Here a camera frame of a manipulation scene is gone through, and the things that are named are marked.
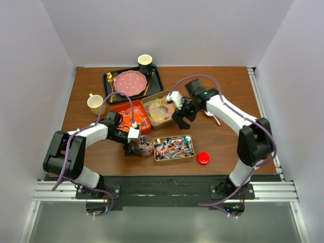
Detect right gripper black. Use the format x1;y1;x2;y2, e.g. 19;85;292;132
172;96;203;130

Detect clear glass jar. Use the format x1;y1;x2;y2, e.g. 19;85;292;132
138;135;153;157

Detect gold tin of gummies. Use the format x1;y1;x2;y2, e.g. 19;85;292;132
142;90;176;130

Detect silver metal scoop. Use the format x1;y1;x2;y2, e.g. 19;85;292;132
205;111;221;126

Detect gold tin of candies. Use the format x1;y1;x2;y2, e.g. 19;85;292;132
153;135;195;164

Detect orange box of lollipops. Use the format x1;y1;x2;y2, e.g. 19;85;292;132
110;100;151;135

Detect red jar lid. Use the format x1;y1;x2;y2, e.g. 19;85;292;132
197;152;211;166

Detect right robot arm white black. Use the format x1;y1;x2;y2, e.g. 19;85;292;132
167;75;276;199

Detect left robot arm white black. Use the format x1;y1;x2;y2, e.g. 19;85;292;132
43;111;141;198

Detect gold knife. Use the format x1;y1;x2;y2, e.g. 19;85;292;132
144;72;155;95

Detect pink polka dot plate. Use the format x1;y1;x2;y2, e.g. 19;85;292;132
114;70;147;97

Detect yellow mug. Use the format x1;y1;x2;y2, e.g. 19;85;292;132
87;93;106;116

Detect dark green mug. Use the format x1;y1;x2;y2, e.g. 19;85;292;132
137;54;157;76

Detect gold spoon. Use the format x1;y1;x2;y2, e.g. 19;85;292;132
110;75;116;102

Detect gold fork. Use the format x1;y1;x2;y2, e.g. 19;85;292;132
106;72;115;103

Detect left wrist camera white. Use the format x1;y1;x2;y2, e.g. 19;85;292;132
128;122;141;142

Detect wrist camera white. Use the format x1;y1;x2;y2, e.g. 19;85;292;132
128;122;141;142
166;91;183;110

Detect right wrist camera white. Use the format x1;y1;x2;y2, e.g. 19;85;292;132
166;91;183;110

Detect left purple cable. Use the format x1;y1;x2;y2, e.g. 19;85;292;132
51;93;139;217

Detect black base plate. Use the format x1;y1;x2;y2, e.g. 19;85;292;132
75;174;282;212

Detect right aluminium side rail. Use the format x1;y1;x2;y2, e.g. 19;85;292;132
247;67;286;182

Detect aluminium frame rail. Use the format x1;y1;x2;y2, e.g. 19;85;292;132
20;181;310;242

